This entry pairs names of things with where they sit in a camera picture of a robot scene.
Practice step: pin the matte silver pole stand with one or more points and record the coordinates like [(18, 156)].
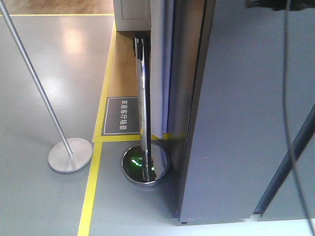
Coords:
[(70, 154)]

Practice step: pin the chrome stanchion post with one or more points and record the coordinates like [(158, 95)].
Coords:
[(145, 164)]

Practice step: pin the open white fridge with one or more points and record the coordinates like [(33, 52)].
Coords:
[(226, 109)]

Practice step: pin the grey floor sign sticker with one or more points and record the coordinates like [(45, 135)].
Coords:
[(121, 116)]

